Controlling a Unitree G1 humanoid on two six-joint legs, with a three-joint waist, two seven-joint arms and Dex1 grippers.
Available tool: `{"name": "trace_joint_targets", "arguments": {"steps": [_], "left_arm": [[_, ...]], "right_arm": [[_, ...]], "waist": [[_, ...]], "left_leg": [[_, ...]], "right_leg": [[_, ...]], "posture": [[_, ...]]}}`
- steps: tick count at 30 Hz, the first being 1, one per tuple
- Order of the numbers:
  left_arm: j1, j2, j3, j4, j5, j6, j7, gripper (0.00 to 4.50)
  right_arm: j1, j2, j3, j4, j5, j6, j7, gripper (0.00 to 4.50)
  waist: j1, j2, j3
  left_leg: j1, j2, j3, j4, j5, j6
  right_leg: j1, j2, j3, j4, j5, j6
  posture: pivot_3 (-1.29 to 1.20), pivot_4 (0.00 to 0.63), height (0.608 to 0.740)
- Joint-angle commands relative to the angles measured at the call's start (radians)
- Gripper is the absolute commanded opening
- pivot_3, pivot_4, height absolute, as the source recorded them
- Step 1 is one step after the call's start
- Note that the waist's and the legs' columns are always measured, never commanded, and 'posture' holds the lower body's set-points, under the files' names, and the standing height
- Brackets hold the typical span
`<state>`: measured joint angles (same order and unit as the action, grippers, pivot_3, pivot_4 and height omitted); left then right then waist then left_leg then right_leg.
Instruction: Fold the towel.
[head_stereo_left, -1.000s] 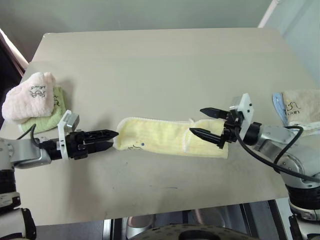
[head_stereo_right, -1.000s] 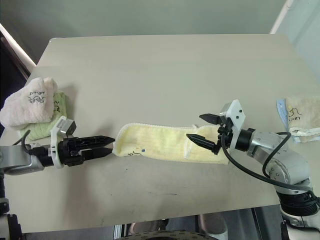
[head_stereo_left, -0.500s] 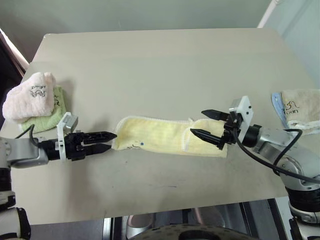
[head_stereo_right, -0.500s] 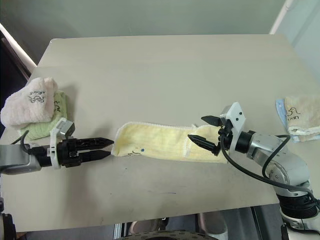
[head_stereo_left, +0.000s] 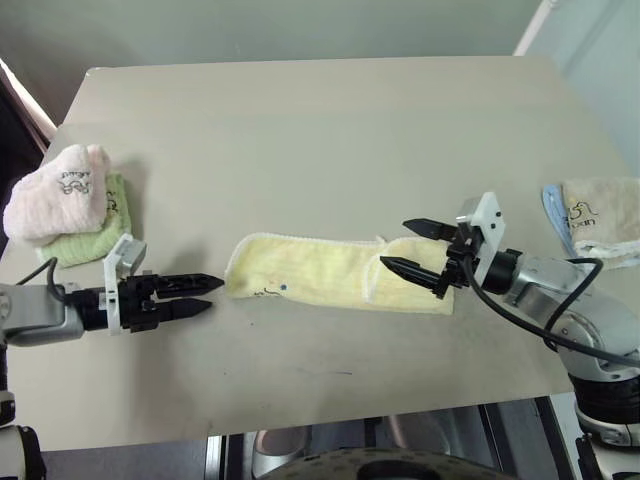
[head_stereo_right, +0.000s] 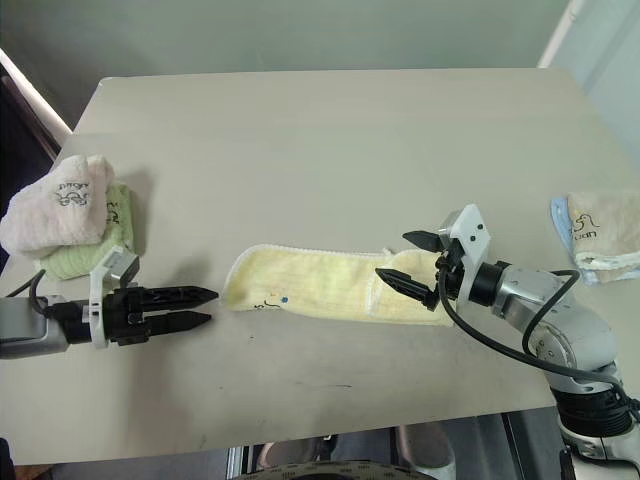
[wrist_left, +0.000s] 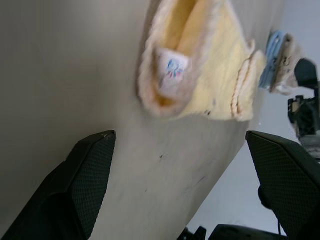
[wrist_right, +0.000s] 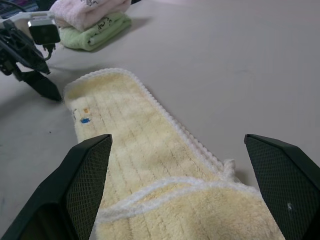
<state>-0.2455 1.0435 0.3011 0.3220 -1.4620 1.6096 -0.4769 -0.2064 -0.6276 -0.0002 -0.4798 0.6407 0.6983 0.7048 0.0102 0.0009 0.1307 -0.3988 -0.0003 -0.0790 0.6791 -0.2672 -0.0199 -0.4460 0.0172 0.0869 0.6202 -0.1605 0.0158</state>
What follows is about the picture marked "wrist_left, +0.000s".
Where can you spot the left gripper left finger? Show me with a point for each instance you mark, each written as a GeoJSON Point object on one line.
{"type": "Point", "coordinates": [62, 200]}

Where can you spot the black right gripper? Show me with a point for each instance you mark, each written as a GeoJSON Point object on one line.
{"type": "Point", "coordinates": [306, 115]}

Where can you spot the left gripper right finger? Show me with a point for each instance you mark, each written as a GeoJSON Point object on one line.
{"type": "Point", "coordinates": [290, 180]}

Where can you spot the yellow towel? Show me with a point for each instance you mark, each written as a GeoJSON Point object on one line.
{"type": "Point", "coordinates": [212, 75]}

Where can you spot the beige folded towel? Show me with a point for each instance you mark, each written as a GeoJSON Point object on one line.
{"type": "Point", "coordinates": [287, 62]}

